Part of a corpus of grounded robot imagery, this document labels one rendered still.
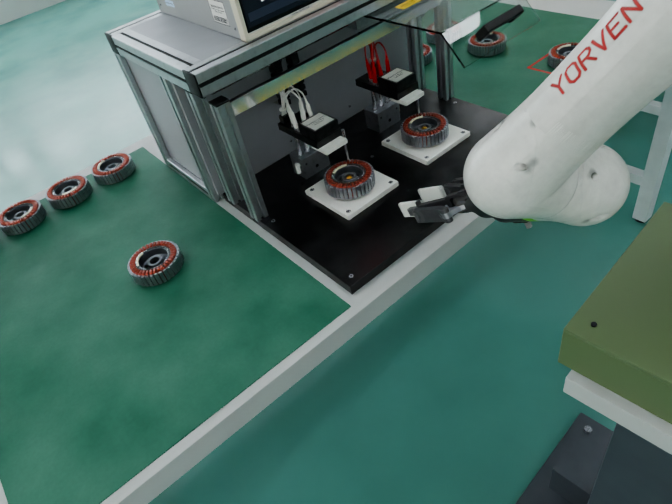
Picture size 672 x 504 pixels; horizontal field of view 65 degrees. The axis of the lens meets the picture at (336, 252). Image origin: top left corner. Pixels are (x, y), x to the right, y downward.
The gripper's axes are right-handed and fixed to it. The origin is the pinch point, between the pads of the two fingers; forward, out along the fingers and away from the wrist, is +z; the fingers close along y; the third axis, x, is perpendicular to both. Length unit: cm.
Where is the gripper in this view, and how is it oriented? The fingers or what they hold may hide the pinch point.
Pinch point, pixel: (421, 201)
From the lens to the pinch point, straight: 101.8
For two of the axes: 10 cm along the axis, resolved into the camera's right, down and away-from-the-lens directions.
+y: 7.5, -5.4, 3.8
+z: -4.6, -0.2, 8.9
